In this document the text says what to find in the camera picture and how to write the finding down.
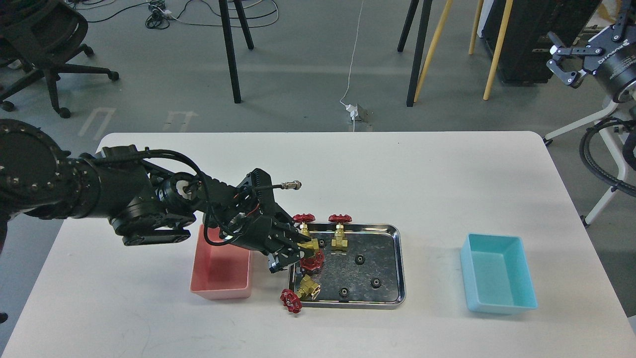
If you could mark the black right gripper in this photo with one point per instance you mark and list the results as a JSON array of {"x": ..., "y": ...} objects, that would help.
[{"x": 610, "y": 57}]

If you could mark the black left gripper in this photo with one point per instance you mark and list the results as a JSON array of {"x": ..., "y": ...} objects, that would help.
[{"x": 250, "y": 218}]

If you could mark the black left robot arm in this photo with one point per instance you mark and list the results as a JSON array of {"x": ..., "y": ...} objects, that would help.
[{"x": 148, "y": 196}]

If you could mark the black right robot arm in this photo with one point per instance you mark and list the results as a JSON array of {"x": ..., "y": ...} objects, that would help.
[{"x": 610, "y": 57}]

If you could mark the brass valve top left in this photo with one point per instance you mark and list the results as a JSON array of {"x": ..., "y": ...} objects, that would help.
[{"x": 303, "y": 220}]

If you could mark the brass valve top right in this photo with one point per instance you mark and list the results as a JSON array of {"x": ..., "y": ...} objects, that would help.
[{"x": 339, "y": 242}]

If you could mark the brass valve bottom left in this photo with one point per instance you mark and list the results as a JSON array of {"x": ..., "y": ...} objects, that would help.
[{"x": 292, "y": 300}]

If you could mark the pink plastic box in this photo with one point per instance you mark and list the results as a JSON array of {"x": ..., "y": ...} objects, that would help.
[{"x": 220, "y": 272}]

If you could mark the small black gear bottom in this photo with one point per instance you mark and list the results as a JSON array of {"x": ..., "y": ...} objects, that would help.
[{"x": 343, "y": 293}]

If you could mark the small black gear centre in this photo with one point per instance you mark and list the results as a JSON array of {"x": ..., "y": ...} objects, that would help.
[{"x": 359, "y": 259}]

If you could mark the blue plastic box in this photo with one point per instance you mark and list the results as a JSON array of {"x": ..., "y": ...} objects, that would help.
[{"x": 496, "y": 275}]

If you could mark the black equipment case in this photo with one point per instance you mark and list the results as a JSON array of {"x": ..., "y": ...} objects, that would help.
[{"x": 526, "y": 46}]

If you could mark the stainless steel tray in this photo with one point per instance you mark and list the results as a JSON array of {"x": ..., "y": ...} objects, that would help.
[{"x": 380, "y": 244}]

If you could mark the black and wooden easel legs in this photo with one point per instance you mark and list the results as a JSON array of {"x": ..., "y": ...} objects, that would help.
[{"x": 418, "y": 63}]

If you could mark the white chair base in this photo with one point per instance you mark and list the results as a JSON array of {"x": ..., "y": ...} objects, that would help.
[{"x": 607, "y": 150}]

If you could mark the black office chair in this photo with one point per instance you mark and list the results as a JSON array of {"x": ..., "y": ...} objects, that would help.
[{"x": 44, "y": 35}]

